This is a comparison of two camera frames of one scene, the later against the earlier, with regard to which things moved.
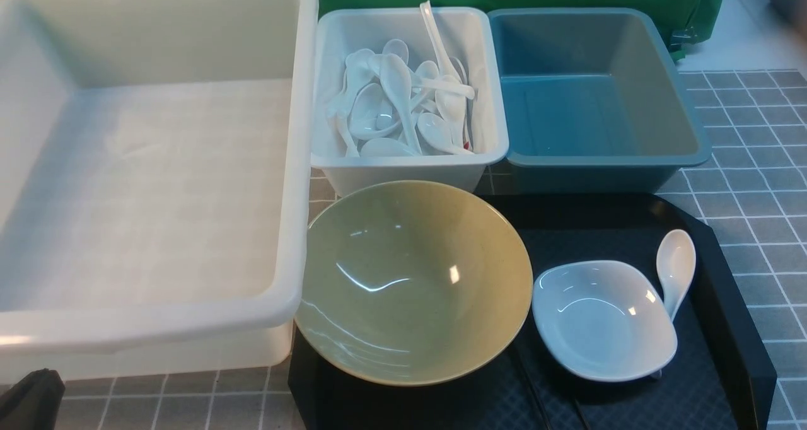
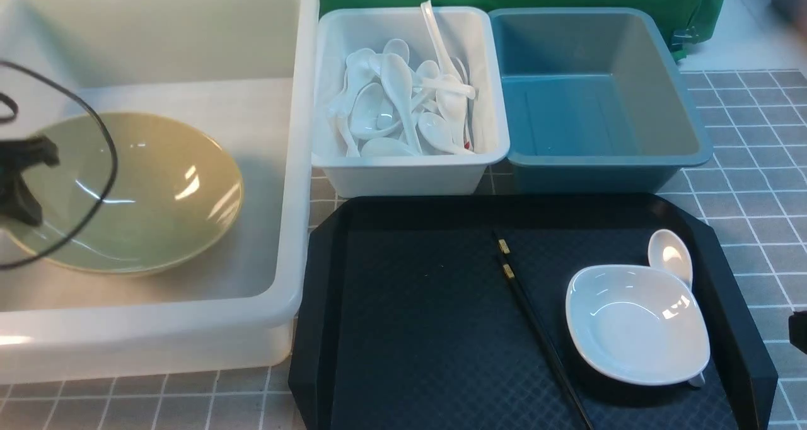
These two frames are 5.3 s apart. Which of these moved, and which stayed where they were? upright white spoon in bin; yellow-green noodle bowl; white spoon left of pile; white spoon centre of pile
Moved: yellow-green noodle bowl
Stayed: white spoon left of pile; white spoon centre of pile; upright white spoon in bin
